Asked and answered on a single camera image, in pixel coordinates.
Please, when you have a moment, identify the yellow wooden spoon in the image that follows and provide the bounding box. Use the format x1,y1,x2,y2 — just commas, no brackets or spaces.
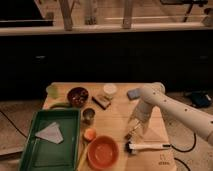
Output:
76,143,89,171

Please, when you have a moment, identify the orange bowl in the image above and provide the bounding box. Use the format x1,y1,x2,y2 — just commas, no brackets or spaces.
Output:
87,136,119,171

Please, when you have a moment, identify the white handled dish brush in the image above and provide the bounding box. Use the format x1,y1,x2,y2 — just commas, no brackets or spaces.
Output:
125,141,171,154

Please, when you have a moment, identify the green plastic tray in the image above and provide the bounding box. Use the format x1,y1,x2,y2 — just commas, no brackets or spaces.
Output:
18,108,80,171

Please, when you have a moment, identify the dark bowl with food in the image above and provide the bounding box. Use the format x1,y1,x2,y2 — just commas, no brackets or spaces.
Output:
67,87,89,108

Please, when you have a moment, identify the white folded cloth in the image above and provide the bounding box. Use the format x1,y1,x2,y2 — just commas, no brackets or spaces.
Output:
35,122,63,144

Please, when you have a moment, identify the small metal cup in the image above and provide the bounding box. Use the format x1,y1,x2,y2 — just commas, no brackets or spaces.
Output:
83,108,95,125

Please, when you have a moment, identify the green glass cup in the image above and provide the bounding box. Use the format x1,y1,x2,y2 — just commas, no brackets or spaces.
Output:
46,84,58,99

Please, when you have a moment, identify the black cable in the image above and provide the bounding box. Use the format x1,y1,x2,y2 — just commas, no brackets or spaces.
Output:
0,109,28,139
170,132,198,171

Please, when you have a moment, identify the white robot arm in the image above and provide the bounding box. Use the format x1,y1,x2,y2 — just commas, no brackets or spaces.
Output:
132,82,213,146

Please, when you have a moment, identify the small orange fruit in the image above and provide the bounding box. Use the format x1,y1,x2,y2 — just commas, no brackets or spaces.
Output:
83,128,96,142

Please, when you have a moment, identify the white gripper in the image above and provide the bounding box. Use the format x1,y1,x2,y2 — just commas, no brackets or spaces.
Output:
131,99,153,135

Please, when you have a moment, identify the brown wooden block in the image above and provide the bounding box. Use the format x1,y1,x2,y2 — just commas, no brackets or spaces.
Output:
92,95,111,110

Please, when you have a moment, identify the black cable left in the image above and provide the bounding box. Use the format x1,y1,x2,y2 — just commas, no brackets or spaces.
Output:
0,109,28,139

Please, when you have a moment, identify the blue sponge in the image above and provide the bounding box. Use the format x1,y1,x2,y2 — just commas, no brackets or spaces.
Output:
127,88,140,100

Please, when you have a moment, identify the white cup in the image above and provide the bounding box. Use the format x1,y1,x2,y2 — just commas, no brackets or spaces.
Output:
103,83,117,99

